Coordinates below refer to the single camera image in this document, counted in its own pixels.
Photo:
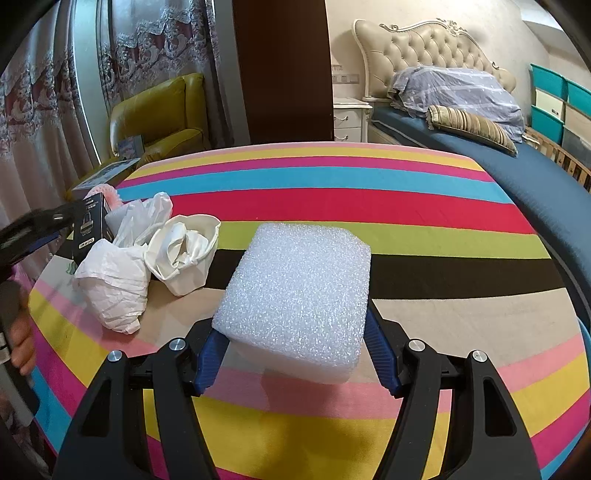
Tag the blue bed mattress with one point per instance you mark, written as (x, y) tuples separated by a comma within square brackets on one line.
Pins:
[(531, 184)]

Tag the lace patterned curtain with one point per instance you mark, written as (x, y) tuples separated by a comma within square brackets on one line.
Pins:
[(37, 115), (161, 46)]

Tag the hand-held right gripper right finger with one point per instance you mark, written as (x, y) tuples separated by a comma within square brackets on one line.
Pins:
[(383, 360)]

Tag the crumpled white plastic bag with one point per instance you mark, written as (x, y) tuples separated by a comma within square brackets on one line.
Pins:
[(138, 217)]

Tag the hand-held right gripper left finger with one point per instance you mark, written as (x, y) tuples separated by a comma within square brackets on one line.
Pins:
[(207, 364)]

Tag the yellow leather armchair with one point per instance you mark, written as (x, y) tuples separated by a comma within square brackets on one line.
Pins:
[(157, 110)]

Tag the beige tufted bed headboard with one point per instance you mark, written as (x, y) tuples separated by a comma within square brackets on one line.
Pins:
[(425, 46)]

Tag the crumpled white paper cup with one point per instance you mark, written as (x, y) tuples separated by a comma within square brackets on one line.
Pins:
[(184, 258)]

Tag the wall socket panel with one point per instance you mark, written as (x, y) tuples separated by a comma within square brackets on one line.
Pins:
[(345, 76)]

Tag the small blue picture box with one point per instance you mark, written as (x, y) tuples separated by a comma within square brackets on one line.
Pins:
[(129, 146)]

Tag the gold striped pillow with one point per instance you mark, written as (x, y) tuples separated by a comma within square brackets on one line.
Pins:
[(471, 127)]

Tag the flat printed game box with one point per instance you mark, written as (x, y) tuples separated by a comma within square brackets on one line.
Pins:
[(106, 173)]

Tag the wooden crib rail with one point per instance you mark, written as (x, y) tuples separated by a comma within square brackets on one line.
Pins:
[(568, 159)]

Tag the crumpled white paper tissue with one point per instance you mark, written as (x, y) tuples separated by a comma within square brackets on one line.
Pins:
[(111, 286)]

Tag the pink foam fruit net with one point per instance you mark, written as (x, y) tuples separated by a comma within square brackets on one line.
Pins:
[(108, 194)]

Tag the square white foam block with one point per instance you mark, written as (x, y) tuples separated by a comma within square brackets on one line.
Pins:
[(295, 290)]

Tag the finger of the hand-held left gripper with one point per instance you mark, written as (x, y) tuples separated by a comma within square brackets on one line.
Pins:
[(41, 244), (55, 216)]

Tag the person's left hand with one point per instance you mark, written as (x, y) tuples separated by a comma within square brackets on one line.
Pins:
[(23, 341)]

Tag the stack of plastic storage boxes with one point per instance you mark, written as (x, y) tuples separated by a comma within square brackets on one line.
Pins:
[(554, 101)]

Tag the black cardboard box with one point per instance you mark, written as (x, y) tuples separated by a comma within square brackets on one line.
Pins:
[(90, 230)]

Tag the white nightstand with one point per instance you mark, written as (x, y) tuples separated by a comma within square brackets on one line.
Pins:
[(348, 122)]

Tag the brown wooden wardrobe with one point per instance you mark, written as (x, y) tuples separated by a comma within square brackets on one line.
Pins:
[(281, 69)]

